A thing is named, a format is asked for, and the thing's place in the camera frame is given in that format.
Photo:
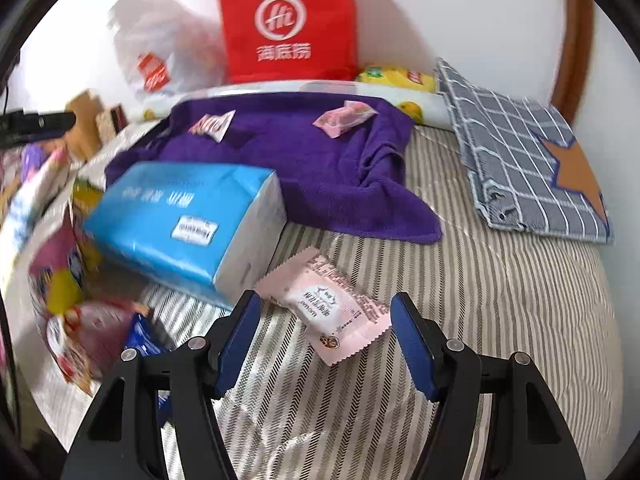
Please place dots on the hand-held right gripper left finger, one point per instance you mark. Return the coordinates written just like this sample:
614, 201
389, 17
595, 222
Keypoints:
240, 342

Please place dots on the panda print snack packet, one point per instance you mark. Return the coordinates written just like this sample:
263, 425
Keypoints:
95, 340

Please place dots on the small red white snack packet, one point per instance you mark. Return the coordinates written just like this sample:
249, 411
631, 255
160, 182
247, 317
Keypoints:
212, 125

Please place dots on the white blue snack packet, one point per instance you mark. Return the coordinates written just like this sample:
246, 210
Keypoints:
30, 200

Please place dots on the pale pink snack packet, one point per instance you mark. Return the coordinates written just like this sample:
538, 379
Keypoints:
325, 305

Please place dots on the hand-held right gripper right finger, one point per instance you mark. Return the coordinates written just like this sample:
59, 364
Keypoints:
412, 347

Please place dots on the wooden rack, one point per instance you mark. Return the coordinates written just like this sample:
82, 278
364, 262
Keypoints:
87, 120

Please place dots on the pink twisted-end snack packet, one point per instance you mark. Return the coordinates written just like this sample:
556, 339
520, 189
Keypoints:
345, 117

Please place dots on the red paper bag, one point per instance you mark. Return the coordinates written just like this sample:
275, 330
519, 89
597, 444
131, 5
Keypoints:
287, 25

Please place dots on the white plastic bag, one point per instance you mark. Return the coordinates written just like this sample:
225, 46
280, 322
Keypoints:
165, 45

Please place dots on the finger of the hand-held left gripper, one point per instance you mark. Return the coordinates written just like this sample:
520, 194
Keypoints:
37, 125

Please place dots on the purple towel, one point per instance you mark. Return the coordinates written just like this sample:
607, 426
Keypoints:
310, 170

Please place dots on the wooden headboard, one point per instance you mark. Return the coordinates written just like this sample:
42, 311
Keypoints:
570, 45

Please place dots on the rolled fruit print mat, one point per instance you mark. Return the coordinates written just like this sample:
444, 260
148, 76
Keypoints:
280, 89

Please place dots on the grey checked cloth bag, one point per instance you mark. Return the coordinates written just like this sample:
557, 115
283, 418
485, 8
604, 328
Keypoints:
510, 150

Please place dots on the blue tissue pack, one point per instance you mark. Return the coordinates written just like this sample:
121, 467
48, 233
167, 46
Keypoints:
175, 225

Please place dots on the purple yellow snack packet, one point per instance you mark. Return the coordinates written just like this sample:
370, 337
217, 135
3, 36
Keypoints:
57, 270

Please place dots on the yellow chips bag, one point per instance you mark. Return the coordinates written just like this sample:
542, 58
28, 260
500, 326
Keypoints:
385, 76

